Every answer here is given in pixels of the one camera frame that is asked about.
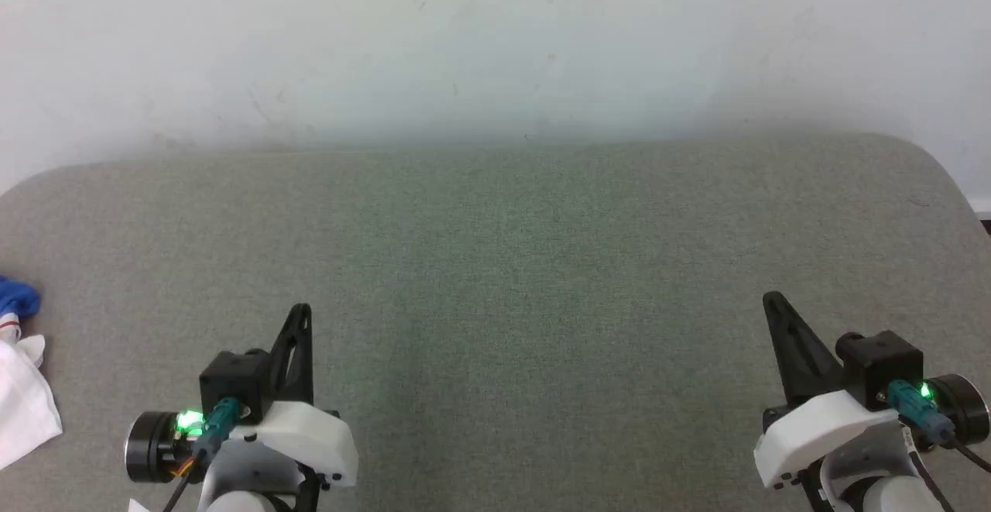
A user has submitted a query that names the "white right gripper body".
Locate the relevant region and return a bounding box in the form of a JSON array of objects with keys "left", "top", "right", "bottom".
[{"left": 754, "top": 373, "right": 991, "bottom": 491}]

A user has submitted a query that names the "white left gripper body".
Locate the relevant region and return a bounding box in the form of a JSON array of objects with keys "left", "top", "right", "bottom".
[{"left": 125, "top": 401, "right": 359, "bottom": 491}]

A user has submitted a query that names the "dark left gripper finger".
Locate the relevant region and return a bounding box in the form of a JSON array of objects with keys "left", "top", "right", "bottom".
[{"left": 267, "top": 303, "right": 315, "bottom": 406}]

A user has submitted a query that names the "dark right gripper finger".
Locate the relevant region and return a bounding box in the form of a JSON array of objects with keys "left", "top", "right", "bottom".
[{"left": 762, "top": 290, "right": 846, "bottom": 409}]

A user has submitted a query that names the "blue and white sports garment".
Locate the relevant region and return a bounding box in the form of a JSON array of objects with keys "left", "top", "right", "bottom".
[{"left": 0, "top": 275, "right": 64, "bottom": 471}]

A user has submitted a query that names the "grey-green fabric sofa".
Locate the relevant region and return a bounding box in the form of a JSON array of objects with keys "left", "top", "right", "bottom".
[{"left": 0, "top": 132, "right": 991, "bottom": 512}]

